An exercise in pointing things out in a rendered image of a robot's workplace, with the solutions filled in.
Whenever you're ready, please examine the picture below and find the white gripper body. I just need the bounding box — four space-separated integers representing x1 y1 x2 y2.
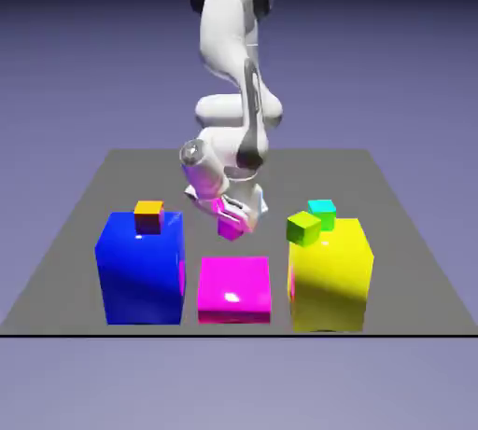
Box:
211 194 257 234

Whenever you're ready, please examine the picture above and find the small magenta cube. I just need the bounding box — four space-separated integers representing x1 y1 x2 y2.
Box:
217 218 246 243

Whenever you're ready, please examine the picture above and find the small green cube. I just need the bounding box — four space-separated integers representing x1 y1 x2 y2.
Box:
286 210 323 248

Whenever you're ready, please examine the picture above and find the small orange cube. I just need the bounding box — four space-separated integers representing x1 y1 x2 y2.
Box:
133 200 166 236

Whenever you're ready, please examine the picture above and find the small cyan cube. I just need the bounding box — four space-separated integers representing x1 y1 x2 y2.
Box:
306 199 338 232

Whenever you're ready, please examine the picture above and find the large magenta box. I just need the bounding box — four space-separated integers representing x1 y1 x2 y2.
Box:
196 256 273 326

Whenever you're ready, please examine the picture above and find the large blue box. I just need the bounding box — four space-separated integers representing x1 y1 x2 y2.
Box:
93 210 187 326

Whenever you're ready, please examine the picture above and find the large yellow box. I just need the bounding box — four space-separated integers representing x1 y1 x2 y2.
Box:
286 216 375 334

